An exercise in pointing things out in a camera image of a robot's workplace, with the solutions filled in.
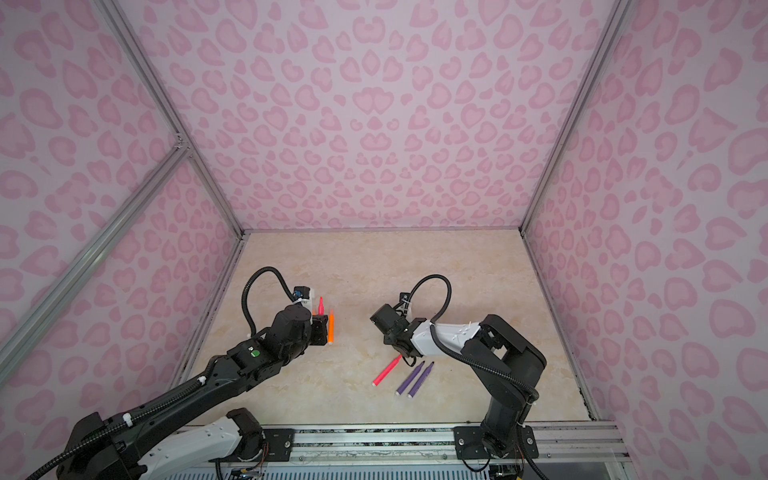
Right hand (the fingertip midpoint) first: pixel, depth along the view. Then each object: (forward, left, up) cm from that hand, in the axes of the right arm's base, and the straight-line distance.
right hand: (397, 328), depth 92 cm
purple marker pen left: (-15, -4, -1) cm, 15 cm away
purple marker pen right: (-15, -7, -2) cm, 16 cm away
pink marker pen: (-13, +2, -1) cm, 13 cm away
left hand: (-3, +18, +14) cm, 23 cm away
